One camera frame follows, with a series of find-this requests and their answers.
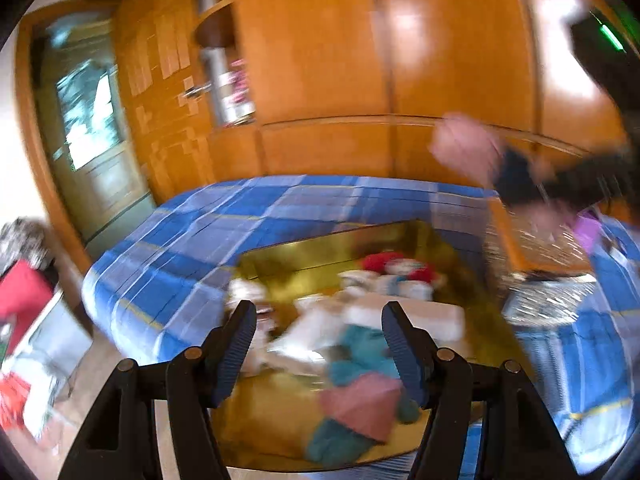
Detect grey patterned cloth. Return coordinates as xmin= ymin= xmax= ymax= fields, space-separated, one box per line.
xmin=0 ymin=217 xmax=56 ymax=271

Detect red and white plush toy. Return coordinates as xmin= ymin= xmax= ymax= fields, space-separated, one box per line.
xmin=360 ymin=252 xmax=451 ymax=301

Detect blue plaid bed blanket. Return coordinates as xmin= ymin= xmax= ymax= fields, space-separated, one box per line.
xmin=81 ymin=175 xmax=640 ymax=478

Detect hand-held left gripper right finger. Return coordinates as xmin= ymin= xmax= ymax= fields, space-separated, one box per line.
xmin=381 ymin=300 xmax=581 ymax=480

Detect metal door handle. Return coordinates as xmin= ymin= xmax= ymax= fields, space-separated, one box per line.
xmin=181 ymin=82 xmax=213 ymax=103

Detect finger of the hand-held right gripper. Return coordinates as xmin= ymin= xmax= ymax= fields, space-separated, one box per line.
xmin=499 ymin=147 xmax=557 ymax=207

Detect blue teddy bear pink scarf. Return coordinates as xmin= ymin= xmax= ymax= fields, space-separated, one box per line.
xmin=305 ymin=324 xmax=422 ymax=467

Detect red bag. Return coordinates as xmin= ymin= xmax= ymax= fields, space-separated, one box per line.
xmin=0 ymin=260 xmax=53 ymax=356

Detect wooden wardrobe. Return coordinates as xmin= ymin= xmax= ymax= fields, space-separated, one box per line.
xmin=115 ymin=0 xmax=631 ymax=206

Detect glittery silver box lid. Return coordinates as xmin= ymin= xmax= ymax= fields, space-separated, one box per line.
xmin=487 ymin=195 xmax=598 ymax=333

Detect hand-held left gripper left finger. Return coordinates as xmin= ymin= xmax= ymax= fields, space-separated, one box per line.
xmin=59 ymin=300 xmax=258 ymax=480

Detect pink printed box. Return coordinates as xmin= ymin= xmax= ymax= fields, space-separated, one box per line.
xmin=212 ymin=57 xmax=257 ymax=128

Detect gold cardboard box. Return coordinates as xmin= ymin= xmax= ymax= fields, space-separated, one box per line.
xmin=210 ymin=219 xmax=531 ymax=473

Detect glass panel door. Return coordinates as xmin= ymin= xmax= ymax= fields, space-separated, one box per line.
xmin=15 ymin=2 xmax=161 ymax=261

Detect white storage bin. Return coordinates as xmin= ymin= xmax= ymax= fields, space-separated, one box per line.
xmin=10 ymin=290 xmax=95 ymax=441

